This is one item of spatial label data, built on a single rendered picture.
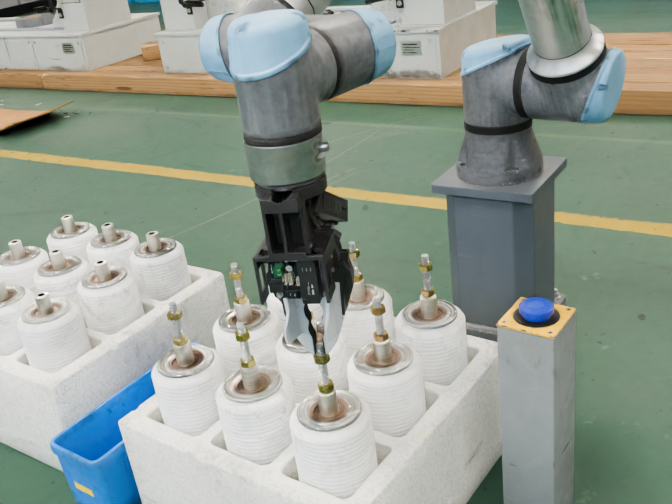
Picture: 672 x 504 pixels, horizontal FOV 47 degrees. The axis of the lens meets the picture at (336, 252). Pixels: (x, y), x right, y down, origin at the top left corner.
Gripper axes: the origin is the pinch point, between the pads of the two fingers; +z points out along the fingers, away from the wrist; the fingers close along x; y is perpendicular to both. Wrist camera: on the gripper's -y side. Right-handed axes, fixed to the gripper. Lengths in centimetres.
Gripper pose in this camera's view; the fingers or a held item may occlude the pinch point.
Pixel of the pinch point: (320, 339)
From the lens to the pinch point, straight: 87.1
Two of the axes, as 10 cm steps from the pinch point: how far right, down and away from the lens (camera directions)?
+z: 1.2, 9.0, 4.3
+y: -1.7, 4.4, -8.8
